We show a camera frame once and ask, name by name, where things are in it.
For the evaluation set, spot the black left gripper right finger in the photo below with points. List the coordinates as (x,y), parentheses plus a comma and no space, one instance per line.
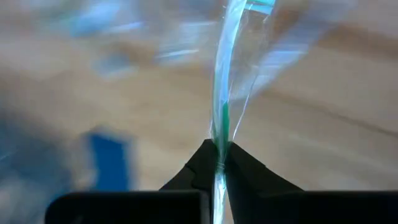
(264,199)

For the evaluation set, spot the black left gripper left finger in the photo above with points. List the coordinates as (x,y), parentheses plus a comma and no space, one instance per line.
(192,186)

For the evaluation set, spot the green toothbrush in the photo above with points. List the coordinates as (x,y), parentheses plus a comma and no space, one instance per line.
(221,93)

